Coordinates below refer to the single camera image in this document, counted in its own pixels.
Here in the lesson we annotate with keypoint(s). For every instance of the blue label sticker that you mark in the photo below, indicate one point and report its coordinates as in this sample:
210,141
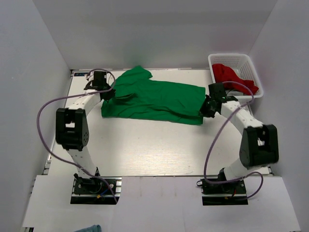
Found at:
81,74

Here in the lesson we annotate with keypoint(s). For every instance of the green t shirt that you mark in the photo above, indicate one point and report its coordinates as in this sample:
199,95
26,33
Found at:
138,96

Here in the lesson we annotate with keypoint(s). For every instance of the blue cloth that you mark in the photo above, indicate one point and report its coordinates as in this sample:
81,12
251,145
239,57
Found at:
94,228

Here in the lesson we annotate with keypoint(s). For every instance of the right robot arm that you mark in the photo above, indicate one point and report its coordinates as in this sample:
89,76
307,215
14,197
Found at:
259,144

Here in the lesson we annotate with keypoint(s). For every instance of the white plastic basket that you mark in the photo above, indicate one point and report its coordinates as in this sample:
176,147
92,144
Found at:
241,64

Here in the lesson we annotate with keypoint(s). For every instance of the red t shirt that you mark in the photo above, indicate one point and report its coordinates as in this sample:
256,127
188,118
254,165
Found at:
223,73

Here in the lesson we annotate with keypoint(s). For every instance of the grey t shirt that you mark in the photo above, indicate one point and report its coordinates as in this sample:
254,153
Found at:
233,92

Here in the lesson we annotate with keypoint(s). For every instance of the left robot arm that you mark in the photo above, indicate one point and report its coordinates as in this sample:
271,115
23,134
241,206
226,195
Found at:
72,131

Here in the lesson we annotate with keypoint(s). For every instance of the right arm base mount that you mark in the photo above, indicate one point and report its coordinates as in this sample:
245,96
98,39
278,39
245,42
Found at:
223,195

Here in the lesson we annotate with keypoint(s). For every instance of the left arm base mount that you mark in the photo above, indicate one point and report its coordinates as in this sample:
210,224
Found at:
92,191

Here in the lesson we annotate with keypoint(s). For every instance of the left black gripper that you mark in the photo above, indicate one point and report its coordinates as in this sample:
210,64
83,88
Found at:
111,94

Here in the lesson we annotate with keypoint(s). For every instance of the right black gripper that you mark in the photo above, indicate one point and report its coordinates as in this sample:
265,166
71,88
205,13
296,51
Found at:
203,111

